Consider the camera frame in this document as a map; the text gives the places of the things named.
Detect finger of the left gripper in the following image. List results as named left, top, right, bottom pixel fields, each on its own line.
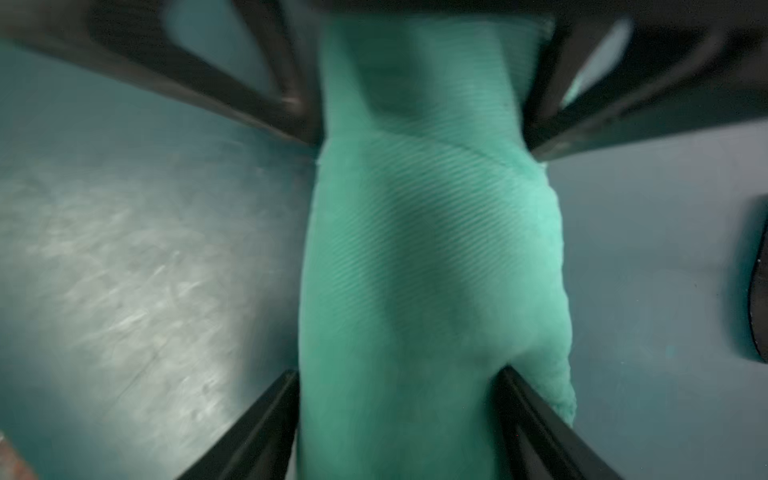
left=1, top=1, right=322, bottom=146
left=524, top=20, right=767, bottom=162

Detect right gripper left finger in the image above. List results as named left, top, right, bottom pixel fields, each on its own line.
left=179, top=370, right=300, bottom=480

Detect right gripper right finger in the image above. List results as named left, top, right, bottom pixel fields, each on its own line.
left=495, top=366, right=620, bottom=480

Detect green long pants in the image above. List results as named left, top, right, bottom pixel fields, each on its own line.
left=297, top=14, right=576, bottom=479

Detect dark green table mat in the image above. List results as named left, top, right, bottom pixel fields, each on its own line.
left=0, top=0, right=768, bottom=480

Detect dark metal jewelry stand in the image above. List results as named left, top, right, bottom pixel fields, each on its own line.
left=747, top=225, right=768, bottom=363

